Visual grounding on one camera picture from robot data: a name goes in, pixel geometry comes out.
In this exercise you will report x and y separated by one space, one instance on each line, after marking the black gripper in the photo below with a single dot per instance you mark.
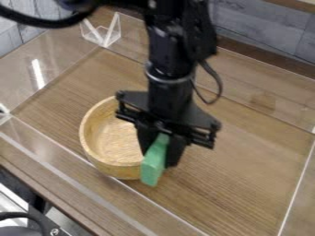
192 126

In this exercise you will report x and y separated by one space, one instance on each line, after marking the green rectangular block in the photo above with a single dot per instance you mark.
154 162

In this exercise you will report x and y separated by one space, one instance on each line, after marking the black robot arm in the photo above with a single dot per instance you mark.
182 43

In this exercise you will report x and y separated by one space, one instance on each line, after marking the wooden bowl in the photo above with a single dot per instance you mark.
109 141

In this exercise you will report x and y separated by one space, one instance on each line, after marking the clear acrylic corner bracket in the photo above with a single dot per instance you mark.
102 35

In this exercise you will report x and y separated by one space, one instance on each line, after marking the black metal mount bracket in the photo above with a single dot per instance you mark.
45 224

